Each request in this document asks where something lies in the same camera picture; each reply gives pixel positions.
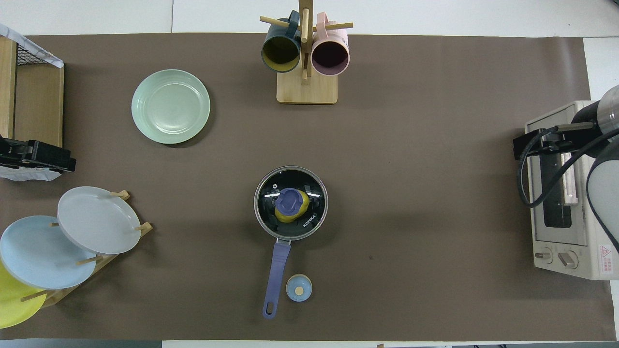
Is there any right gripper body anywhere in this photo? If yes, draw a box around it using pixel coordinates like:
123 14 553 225
563 101 605 153

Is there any yellow potato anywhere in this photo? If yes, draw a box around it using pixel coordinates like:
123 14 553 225
274 189 310 224

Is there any glass lid with purple knob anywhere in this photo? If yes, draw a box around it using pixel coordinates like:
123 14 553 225
255 167 328 241

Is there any light green plate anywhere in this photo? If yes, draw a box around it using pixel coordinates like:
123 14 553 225
131 69 211 145

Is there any wooden plate rack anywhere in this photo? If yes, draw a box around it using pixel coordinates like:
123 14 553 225
19 190 154 309

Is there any grey plate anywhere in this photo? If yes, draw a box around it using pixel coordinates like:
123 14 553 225
57 187 142 255

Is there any light blue plate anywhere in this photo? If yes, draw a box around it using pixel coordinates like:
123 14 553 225
0 216 98 290

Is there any yellow plate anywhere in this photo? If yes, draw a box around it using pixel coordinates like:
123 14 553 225
0 261 48 329

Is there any beige toaster oven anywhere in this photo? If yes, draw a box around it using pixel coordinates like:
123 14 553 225
525 100 619 281

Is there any pink mug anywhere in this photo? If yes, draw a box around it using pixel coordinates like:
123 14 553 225
310 12 351 77

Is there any wooden mug tree stand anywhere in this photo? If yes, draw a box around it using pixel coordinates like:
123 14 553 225
260 0 354 105

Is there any dark teal mug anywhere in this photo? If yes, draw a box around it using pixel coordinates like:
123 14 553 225
261 11 303 73

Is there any small blue round container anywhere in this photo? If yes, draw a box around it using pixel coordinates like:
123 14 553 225
286 274 313 303

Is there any wooden storage shelf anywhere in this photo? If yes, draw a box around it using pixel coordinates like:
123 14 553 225
0 36 65 148

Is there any white marbled cloth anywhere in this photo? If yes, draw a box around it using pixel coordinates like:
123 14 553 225
0 164 62 182
0 24 64 69

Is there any steel pot with purple handle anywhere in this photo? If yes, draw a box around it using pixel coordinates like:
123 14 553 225
254 166 329 319

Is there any black wire basket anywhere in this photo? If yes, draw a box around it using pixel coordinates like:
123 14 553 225
16 41 61 66

